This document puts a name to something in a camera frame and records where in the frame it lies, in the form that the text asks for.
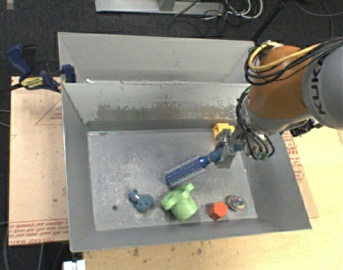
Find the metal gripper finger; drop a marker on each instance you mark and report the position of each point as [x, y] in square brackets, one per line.
[227, 159]
[223, 139]

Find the blue round hairbrush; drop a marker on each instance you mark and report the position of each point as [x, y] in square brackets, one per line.
[185, 171]

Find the yellow toy block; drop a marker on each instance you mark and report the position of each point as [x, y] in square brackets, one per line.
[220, 127]

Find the shiny clear spinning top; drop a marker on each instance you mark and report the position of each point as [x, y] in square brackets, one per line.
[236, 202]

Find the orange hexagonal block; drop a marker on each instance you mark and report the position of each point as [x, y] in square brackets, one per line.
[218, 210]

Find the light green plastic cup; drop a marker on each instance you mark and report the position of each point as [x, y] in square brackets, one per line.
[182, 205]

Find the grey metal bin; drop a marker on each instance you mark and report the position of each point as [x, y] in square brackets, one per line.
[132, 162]

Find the blue toy animal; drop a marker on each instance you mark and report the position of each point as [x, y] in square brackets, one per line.
[142, 201]

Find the brown cardboard board, red print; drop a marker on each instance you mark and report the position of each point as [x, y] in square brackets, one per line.
[36, 164]

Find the black cylinder on white bracket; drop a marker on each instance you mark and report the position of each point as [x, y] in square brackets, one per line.
[302, 128]

